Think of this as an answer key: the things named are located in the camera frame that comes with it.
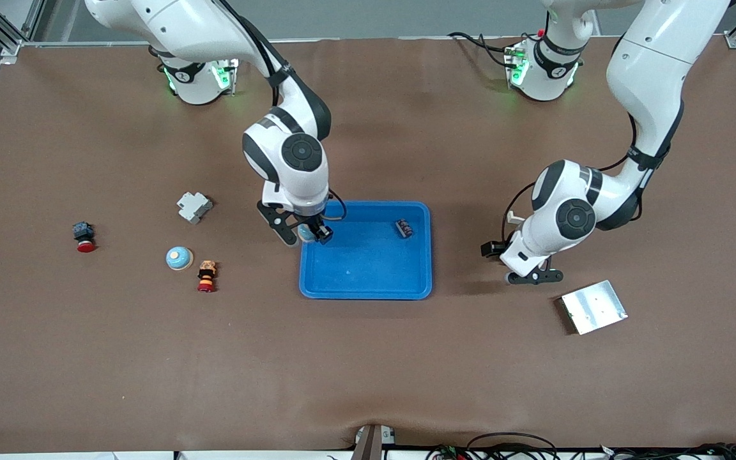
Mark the white circuit breaker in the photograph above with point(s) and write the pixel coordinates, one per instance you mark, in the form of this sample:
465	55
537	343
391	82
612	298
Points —
194	207

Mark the grey metal table bracket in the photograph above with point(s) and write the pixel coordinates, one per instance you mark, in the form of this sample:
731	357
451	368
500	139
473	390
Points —
371	444

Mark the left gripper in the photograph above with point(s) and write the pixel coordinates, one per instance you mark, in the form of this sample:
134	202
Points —
490	249

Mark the blue service bell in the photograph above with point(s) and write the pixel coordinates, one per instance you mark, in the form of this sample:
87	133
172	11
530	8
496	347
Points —
179	259
305	234

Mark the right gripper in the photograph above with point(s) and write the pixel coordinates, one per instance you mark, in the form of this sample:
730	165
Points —
321	230

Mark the red orange emergency stop button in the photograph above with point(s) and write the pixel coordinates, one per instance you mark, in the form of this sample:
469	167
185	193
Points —
206	275

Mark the blue plastic tray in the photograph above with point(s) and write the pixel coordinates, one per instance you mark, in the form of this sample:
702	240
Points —
368	268

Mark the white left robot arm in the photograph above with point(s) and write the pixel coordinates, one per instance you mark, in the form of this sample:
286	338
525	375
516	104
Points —
649	70

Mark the black electrolytic capacitor block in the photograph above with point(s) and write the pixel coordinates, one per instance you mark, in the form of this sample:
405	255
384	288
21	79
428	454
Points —
404	228

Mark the brown table cover mat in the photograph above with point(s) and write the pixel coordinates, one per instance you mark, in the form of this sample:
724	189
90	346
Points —
368	370

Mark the silver metal plate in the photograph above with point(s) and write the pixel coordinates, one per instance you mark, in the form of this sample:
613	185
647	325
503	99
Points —
595	308

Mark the red mushroom push button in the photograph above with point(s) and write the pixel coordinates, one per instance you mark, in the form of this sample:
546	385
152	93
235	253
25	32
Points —
84	233

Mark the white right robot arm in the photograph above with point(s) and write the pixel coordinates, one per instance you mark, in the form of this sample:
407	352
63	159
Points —
183	25

